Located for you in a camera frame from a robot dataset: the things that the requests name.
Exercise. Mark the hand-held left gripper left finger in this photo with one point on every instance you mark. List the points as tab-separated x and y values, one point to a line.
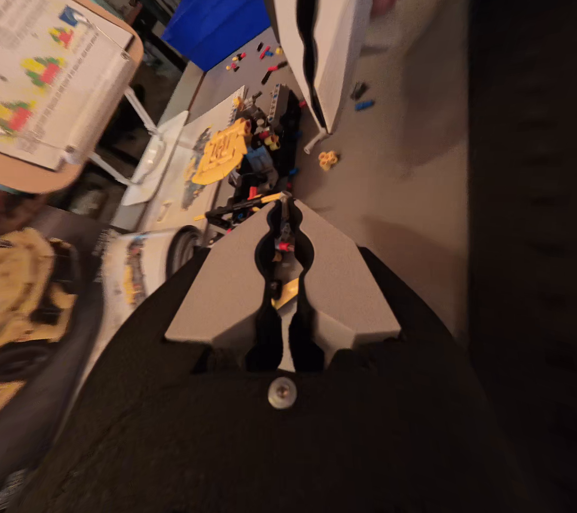
216	296

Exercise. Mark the short blue pin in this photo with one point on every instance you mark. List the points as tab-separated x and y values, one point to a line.
364	105

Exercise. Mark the small yellow toy piece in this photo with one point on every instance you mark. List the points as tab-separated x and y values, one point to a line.
328	160

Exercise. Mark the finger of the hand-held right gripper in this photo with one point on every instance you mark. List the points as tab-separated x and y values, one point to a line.
338	26
284	3

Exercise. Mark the grey desk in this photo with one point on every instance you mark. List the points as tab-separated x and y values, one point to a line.
396	116

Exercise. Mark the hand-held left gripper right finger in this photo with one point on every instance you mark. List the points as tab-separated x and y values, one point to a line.
351	292

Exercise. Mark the open instruction booklet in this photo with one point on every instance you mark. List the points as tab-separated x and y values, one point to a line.
135	260

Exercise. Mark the scattered small toy pins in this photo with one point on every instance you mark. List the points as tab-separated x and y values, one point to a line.
265	52

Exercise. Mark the blue plastic bin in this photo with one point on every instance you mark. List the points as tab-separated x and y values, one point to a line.
216	26

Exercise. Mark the toy car chassis model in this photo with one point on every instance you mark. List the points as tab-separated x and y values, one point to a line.
223	152

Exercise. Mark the small black pin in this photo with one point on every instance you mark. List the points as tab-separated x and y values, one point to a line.
285	201

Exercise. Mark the toy car set box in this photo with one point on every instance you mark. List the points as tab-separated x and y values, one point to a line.
27	274

